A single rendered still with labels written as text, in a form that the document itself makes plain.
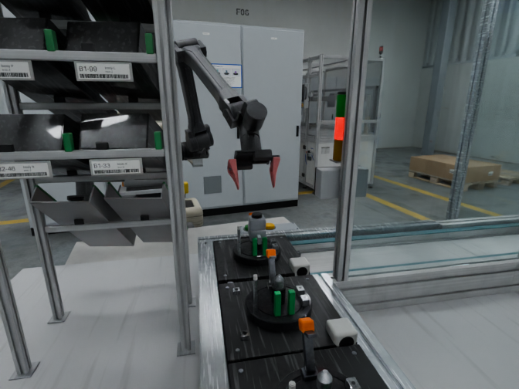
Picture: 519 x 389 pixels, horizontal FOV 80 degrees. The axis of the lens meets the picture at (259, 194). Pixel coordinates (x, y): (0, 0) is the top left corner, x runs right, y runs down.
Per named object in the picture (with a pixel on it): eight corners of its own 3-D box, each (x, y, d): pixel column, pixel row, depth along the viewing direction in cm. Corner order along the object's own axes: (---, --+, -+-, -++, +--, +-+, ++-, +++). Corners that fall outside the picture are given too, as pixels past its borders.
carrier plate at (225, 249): (213, 246, 100) (212, 240, 100) (285, 240, 105) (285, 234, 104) (218, 287, 78) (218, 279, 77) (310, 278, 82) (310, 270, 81)
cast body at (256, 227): (248, 232, 92) (247, 210, 90) (262, 231, 92) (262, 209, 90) (251, 245, 84) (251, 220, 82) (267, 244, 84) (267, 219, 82)
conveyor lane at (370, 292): (214, 271, 102) (212, 243, 100) (438, 249, 118) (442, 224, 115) (220, 330, 76) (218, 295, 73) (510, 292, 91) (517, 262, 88)
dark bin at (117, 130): (134, 179, 87) (136, 153, 88) (181, 179, 87) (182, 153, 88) (78, 150, 59) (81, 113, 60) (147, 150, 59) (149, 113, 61)
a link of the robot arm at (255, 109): (247, 107, 96) (222, 114, 93) (256, 80, 86) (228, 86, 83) (266, 138, 93) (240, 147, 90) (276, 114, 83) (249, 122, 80)
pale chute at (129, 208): (143, 242, 94) (145, 228, 96) (186, 241, 94) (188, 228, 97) (103, 198, 70) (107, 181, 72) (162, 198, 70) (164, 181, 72)
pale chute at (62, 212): (89, 246, 92) (93, 231, 94) (134, 246, 92) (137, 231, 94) (28, 202, 67) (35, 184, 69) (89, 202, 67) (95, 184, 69)
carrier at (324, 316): (218, 291, 76) (216, 244, 73) (312, 281, 80) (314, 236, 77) (227, 370, 53) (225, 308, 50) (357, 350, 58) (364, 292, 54)
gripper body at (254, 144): (273, 154, 85) (269, 132, 88) (235, 156, 83) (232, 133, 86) (269, 166, 91) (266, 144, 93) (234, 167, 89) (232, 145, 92)
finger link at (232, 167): (258, 182, 81) (254, 151, 84) (230, 184, 79) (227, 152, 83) (255, 193, 87) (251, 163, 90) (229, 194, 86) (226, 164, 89)
